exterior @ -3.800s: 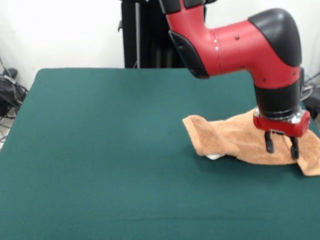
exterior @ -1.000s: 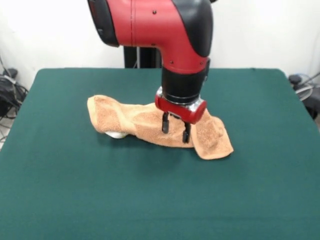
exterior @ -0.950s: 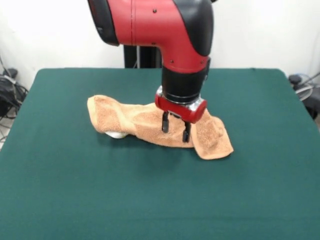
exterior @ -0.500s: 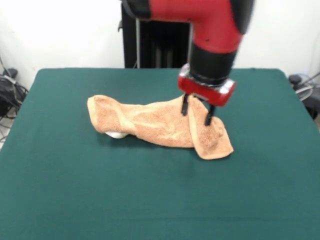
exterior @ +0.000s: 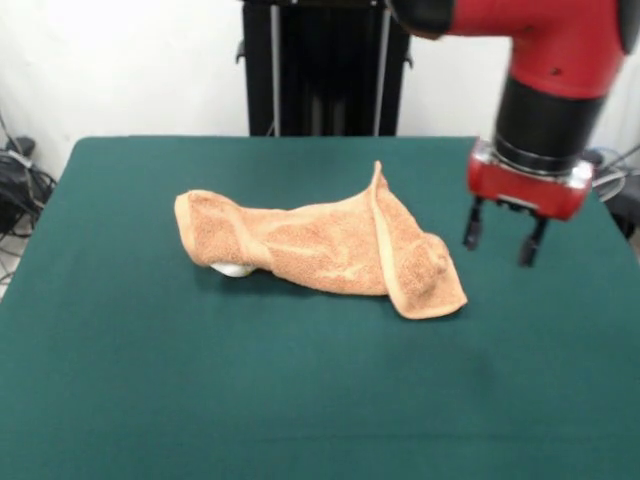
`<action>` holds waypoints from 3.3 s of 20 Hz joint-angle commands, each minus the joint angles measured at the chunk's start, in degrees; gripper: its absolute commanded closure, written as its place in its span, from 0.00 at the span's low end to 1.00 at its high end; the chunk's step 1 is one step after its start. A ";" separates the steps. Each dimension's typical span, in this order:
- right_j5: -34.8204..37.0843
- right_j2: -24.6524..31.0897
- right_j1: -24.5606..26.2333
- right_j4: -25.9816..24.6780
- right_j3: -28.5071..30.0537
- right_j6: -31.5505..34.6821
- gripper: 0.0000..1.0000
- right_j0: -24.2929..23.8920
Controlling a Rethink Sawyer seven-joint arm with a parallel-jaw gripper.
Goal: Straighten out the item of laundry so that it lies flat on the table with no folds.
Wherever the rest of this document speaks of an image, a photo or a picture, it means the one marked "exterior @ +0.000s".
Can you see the tan terry towel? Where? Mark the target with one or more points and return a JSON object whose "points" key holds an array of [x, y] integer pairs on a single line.
{"points": [[325, 250]]}

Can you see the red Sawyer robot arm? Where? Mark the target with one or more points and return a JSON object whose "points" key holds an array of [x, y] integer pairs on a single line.
{"points": [[550, 50]]}

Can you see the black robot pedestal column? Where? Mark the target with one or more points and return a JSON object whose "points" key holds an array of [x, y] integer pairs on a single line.
{"points": [[325, 75]]}

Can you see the black equipment stand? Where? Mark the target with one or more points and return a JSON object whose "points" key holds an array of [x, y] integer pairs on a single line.
{"points": [[629, 210]]}

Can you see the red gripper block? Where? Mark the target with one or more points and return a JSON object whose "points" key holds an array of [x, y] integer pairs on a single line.
{"points": [[525, 192]]}

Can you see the dark green table cloth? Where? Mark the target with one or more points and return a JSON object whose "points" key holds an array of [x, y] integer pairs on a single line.
{"points": [[150, 375]]}

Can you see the grey pedestal leg foot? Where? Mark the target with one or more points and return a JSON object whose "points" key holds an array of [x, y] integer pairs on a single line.
{"points": [[600, 156], [21, 146]]}

